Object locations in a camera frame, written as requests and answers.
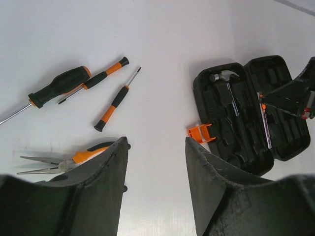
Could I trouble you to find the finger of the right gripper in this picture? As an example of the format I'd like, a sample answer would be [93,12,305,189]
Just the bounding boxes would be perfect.
[260,95,309,117]
[259,57,315,98]

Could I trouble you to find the black handle claw hammer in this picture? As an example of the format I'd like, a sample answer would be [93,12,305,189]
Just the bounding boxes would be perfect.
[209,70,241,117]

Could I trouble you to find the black handle nut driver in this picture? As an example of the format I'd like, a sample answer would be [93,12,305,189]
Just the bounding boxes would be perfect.
[0,66,91,124]

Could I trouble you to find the orange handle needle-nose pliers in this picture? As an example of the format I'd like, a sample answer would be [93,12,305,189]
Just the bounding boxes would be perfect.
[17,142,114,175]

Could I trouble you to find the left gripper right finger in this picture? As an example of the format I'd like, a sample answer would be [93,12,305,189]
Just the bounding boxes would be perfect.
[185,137,315,236]

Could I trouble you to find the black plastic tool case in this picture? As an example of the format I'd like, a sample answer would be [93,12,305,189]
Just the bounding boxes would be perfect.
[193,55,311,176]

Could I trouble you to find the small precision screwdriver upper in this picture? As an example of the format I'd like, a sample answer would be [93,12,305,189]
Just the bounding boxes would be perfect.
[58,57,129,105]

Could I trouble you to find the small precision screwdriver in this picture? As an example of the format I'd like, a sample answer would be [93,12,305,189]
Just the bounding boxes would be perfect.
[58,57,129,105]
[94,67,142,132]

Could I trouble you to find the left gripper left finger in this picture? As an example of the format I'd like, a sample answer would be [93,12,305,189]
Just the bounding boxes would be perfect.
[0,137,128,236]

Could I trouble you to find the small precision screwdriver lower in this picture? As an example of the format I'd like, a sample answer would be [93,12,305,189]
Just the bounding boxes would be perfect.
[94,67,142,132]

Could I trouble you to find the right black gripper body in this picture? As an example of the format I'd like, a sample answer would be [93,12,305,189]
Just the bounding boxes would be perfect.
[301,90,315,119]

